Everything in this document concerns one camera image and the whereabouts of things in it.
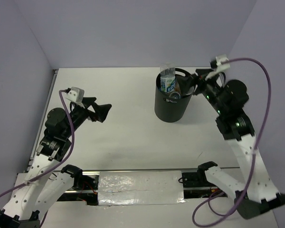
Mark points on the clear bottle green label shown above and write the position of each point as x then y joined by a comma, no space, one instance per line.
167,78

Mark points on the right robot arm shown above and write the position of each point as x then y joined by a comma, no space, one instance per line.
258,195

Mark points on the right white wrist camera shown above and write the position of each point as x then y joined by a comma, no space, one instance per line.
218,64

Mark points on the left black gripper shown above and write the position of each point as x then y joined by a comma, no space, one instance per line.
100,111

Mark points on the orange juice bottle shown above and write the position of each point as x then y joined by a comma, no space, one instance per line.
177,87

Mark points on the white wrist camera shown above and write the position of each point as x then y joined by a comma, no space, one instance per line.
75,95
218,64

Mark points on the aluminium mounting rail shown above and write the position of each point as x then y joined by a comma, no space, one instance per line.
83,186

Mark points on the clear bottle blue cap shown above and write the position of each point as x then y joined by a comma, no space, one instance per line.
175,95

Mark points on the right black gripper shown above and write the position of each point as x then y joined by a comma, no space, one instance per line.
185,82

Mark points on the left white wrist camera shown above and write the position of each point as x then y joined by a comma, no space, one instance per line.
75,95

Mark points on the silver foil tape patch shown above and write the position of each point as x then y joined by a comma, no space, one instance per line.
140,188

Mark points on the black round bin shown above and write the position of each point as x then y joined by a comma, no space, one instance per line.
167,109

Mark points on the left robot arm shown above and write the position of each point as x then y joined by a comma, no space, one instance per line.
32,199

